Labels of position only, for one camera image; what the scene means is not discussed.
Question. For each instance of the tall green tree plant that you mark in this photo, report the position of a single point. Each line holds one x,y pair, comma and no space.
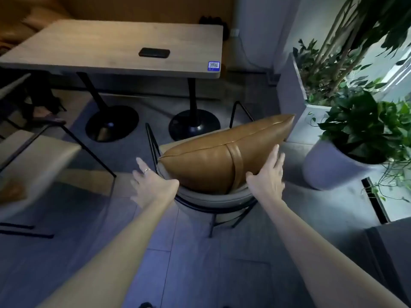
385,19

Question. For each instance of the rectangular grey planter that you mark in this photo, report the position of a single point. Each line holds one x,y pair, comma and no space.
292,92

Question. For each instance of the white wall socket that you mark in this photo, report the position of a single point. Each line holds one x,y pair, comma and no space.
234,32

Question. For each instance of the blue square sticker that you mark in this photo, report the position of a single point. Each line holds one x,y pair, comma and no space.
214,65

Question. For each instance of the rectangular wooden table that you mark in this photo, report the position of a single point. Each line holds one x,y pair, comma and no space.
96,44

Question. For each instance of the person's left forearm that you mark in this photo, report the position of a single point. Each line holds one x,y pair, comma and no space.
112,263

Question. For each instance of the round white plant pot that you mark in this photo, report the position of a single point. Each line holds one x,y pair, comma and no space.
327,166

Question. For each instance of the black floor grate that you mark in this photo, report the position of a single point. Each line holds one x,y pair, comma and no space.
375,202

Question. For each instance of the leafy green potted plant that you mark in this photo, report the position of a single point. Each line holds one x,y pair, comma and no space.
363,125

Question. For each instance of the black bag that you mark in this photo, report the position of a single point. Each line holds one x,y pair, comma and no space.
210,21

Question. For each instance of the black smartphone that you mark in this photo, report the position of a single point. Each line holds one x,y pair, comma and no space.
154,52

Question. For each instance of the person's right forearm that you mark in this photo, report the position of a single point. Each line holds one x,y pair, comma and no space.
314,259

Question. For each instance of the dark grey cabinet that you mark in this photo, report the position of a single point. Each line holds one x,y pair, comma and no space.
391,253

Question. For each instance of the brown leather bench sofa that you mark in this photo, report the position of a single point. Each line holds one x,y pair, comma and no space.
128,7

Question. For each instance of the person's left hand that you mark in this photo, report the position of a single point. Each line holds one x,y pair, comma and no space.
154,189

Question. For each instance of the person's right hand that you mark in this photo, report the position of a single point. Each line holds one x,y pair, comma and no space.
268,182

